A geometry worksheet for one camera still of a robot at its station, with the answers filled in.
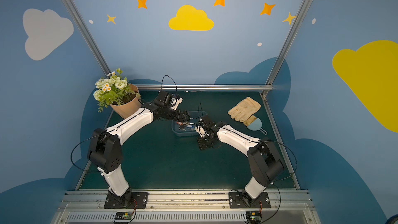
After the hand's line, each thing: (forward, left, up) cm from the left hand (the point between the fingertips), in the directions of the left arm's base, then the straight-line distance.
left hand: (183, 114), depth 90 cm
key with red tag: (+1, +2, -15) cm, 15 cm away
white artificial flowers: (+5, +38, +14) cm, 40 cm away
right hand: (-14, -12, -9) cm, 21 cm away
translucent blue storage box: (-1, -2, -16) cm, 16 cm away
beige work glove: (+16, -42, -15) cm, 48 cm away
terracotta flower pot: (+4, +36, -2) cm, 37 cm away
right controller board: (-48, -37, -17) cm, 63 cm away
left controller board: (-49, +25, -16) cm, 57 cm away
